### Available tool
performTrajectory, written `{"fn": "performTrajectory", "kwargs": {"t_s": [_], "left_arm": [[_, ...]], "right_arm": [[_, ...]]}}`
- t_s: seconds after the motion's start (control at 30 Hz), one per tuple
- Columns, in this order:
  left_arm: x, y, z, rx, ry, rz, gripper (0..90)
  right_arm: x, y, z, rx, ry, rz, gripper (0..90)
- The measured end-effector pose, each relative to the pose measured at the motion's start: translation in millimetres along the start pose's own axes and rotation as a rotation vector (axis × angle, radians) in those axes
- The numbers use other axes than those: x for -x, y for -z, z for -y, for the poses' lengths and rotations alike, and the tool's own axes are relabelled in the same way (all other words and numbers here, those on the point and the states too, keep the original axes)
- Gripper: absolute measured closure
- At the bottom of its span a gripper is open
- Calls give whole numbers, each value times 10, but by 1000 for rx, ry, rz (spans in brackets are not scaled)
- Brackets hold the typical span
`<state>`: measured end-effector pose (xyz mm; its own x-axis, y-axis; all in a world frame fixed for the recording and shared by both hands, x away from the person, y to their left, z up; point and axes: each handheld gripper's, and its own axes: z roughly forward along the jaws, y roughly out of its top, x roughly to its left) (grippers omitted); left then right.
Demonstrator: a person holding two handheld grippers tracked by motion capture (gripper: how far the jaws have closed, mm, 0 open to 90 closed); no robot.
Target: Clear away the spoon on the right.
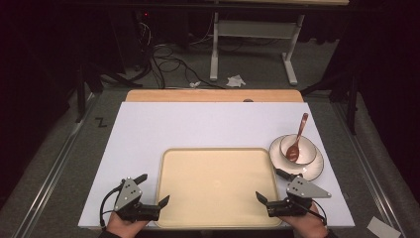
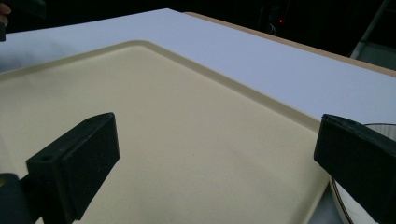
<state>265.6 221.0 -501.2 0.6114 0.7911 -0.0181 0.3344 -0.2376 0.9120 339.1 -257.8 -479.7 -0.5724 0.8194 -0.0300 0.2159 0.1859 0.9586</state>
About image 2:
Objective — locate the white tablecloth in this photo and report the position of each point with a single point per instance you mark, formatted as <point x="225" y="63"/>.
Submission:
<point x="249" y="59"/>

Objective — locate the beige plastic tray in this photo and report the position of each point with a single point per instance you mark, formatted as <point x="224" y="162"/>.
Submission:
<point x="193" y="130"/>

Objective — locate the metal stand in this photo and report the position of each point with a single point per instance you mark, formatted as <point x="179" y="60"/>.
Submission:
<point x="370" y="31"/>

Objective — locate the white plate with dark rim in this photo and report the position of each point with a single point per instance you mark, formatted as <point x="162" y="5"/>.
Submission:
<point x="348" y="202"/>

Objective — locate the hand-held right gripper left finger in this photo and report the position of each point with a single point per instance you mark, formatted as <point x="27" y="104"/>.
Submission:
<point x="77" y="168"/>

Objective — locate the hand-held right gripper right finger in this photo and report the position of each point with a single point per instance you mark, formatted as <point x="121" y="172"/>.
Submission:
<point x="364" y="161"/>

